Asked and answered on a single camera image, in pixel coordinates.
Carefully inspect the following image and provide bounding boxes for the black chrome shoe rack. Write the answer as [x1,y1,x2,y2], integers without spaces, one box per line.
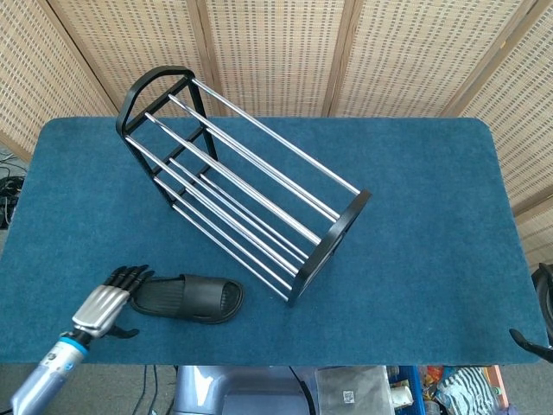
[115,65,373,309]

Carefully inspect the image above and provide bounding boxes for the blue plastic crate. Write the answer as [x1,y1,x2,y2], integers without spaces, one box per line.
[385,365,423,415]

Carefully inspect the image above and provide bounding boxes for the black torso cable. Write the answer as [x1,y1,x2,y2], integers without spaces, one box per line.
[286,366,317,415]

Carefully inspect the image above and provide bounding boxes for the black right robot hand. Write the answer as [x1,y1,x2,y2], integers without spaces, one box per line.
[509,261,553,354]

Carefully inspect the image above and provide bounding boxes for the black white striped bag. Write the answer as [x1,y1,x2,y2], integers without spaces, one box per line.
[435,366,499,415]

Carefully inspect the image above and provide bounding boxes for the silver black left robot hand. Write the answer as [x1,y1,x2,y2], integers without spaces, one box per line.
[71,264,156,341]

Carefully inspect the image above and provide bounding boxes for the blue carpet table cover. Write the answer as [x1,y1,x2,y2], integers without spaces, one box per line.
[0,115,553,367]

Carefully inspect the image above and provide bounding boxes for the black floor cable bundle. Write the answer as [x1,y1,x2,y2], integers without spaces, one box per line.
[0,145,25,228]

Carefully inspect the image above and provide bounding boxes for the silver foil bag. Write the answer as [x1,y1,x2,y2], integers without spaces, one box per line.
[314,366,391,415]

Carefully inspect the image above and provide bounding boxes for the grey robot torso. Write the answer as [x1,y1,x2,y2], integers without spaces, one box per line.
[171,365,313,415]

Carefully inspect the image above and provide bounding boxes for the woven bamboo folding screen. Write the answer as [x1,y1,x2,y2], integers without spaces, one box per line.
[0,0,553,265]

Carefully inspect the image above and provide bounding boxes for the black rubber slipper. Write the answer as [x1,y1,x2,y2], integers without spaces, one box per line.
[128,273,245,326]

